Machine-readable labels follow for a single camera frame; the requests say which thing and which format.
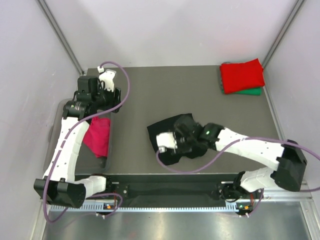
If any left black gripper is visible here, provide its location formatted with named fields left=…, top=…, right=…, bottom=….
left=91, top=82, right=122, bottom=113

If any black t shirt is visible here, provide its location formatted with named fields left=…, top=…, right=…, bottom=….
left=146, top=112, right=210, bottom=166

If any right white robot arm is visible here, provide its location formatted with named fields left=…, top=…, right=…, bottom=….
left=173, top=116, right=307, bottom=198

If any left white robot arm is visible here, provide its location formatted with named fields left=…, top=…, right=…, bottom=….
left=33, top=70, right=121, bottom=209

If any magenta t shirt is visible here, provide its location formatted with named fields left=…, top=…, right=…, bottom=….
left=83, top=116, right=111, bottom=158

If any folded red t shirt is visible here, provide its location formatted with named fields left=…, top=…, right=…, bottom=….
left=219, top=58, right=265, bottom=95

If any clear plastic bin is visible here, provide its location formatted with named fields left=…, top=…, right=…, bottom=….
left=42, top=97, right=113, bottom=176

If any folded green t shirt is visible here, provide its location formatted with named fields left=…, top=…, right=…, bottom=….
left=234, top=87, right=262, bottom=96

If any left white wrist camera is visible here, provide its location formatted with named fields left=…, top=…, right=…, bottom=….
left=97, top=66, right=117, bottom=92

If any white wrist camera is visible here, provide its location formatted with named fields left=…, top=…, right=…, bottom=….
left=156, top=132, right=178, bottom=153
left=97, top=66, right=117, bottom=92

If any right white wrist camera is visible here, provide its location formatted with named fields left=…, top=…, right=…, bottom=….
left=156, top=132, right=178, bottom=153

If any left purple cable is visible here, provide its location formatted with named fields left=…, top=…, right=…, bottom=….
left=42, top=61, right=131, bottom=224

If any slotted grey cable duct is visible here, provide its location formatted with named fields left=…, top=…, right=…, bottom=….
left=49, top=198, right=253, bottom=213

